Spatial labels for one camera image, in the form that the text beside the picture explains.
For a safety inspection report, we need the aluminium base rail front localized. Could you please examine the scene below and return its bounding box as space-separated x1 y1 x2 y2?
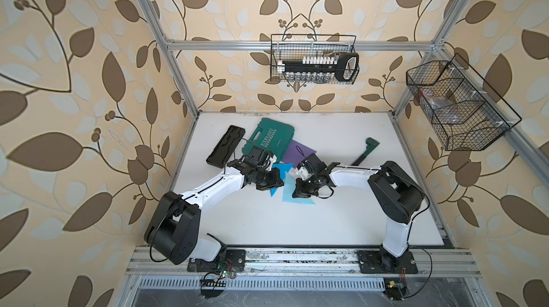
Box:
126 247 481 278

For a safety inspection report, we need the green plastic tool case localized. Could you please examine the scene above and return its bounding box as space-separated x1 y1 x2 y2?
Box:
242 118 295 164

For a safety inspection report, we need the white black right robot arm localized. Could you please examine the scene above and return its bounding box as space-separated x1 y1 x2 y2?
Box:
293 154 427 260

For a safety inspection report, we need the small circuit board right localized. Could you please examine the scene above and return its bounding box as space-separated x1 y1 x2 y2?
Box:
383 278 407 301

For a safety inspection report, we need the small circuit board left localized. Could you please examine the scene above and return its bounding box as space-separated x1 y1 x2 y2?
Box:
200 271 230 299

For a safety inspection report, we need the black wire basket rear wall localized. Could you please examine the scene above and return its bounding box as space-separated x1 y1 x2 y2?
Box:
270 33 360 85

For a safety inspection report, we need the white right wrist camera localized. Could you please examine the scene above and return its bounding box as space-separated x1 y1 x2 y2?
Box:
296 166 311 181

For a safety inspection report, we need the black wire basket right wall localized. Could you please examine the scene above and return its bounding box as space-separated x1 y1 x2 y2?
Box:
405 60 513 151

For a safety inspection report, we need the aluminium frame post right rear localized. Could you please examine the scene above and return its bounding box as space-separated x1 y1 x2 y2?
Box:
392 0 492 118

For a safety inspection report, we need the black socket set holder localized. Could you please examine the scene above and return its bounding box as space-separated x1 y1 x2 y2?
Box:
274 53 360 84

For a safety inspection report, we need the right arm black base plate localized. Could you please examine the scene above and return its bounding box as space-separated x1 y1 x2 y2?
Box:
356 247 419 275

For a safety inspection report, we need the light blue square paper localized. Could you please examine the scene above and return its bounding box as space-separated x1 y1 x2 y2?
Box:
282 174 315 206

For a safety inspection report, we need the black foam tool tray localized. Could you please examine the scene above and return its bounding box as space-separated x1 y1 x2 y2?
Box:
206 125 245 168

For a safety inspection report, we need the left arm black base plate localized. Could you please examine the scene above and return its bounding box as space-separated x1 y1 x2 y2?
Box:
187 248 247 273

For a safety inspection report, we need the aluminium frame right side rail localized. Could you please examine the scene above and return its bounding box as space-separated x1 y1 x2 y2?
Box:
433 46 548 186

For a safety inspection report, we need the aluminium frame post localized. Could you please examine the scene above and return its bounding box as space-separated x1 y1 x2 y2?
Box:
392 0 492 118
137 0 200 120

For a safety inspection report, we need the purple square paper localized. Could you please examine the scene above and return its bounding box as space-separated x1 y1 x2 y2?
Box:
281 140 316 168

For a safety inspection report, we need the black wire basket wall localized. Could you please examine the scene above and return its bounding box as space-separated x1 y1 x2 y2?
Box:
405 60 513 151
270 33 360 85

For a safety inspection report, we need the small circuit board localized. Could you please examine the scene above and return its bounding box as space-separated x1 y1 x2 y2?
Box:
383 278 407 301
200 271 230 299

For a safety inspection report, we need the aluminium frame post left rear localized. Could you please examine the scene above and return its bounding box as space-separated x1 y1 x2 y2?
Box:
137 0 200 120

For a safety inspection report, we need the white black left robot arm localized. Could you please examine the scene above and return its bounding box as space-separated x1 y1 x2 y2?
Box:
144 145 284 265

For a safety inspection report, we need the plastic bag in basket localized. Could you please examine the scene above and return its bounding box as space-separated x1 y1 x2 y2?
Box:
420 95 463 125

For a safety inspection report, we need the aluminium frame rear crossbar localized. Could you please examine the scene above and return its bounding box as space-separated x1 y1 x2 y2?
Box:
166 40 436 53

